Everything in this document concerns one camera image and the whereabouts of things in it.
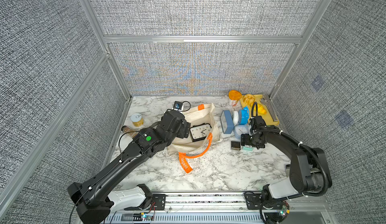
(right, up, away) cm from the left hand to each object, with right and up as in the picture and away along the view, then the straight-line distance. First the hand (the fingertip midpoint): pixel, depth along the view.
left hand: (183, 120), depth 69 cm
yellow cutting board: (+58, 0, +37) cm, 69 cm away
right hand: (+38, -13, +22) cm, 46 cm away
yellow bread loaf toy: (+54, +5, +40) cm, 67 cm away
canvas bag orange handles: (0, -14, +6) cm, 15 cm away
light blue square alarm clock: (+35, -8, +29) cm, 46 cm away
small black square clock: (+30, -17, +22) cm, 41 cm away
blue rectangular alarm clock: (+26, -3, +26) cm, 37 cm away
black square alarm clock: (+8, -9, +26) cm, 29 cm away
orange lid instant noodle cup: (+34, +15, +38) cm, 53 cm away
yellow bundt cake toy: (+47, +13, +44) cm, 66 cm away
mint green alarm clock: (+37, -18, +21) cm, 47 cm away
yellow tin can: (-33, -2, +31) cm, 45 cm away
